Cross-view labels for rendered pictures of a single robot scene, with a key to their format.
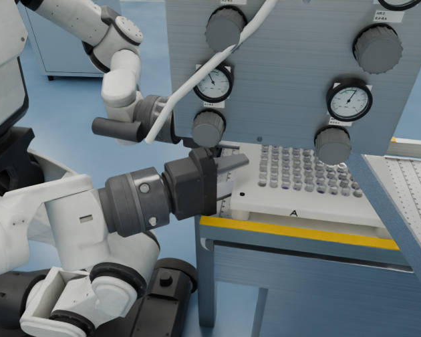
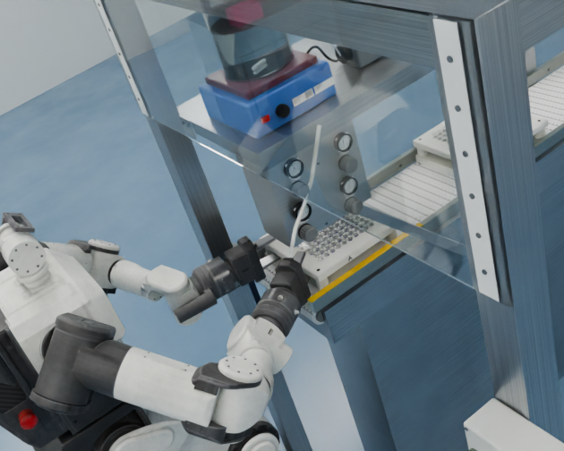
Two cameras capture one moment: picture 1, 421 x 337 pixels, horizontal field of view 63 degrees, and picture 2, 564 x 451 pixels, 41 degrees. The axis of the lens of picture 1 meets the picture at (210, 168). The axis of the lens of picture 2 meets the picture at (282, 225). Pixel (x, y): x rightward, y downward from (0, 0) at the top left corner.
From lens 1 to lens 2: 1.21 m
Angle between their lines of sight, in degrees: 28
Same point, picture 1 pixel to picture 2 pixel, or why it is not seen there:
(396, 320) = (438, 291)
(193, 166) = (286, 272)
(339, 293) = (399, 289)
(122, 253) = not seen: hidden behind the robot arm
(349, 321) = (417, 317)
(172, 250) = not seen: outside the picture
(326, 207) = (361, 243)
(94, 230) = (278, 335)
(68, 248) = (276, 353)
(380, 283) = (412, 264)
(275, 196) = (334, 258)
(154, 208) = (293, 303)
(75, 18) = not seen: hidden behind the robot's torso
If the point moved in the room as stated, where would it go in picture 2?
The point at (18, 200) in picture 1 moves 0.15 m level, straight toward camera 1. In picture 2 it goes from (249, 333) to (325, 323)
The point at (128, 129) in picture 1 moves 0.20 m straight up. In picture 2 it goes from (207, 298) to (175, 227)
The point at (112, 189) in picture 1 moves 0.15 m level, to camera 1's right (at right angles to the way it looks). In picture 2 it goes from (268, 309) to (316, 267)
